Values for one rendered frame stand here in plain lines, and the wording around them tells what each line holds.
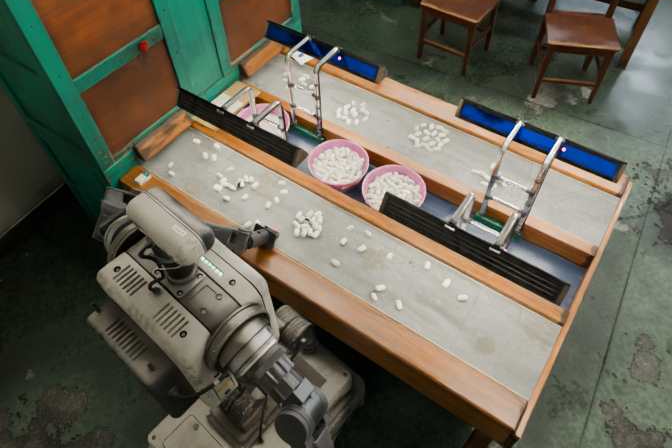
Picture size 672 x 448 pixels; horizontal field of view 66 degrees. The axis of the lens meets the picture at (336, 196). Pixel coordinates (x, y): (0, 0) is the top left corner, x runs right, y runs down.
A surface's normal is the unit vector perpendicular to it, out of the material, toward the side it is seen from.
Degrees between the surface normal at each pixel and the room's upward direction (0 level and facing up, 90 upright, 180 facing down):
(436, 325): 0
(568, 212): 0
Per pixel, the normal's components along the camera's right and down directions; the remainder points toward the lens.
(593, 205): -0.03, -0.62
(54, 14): 0.82, 0.44
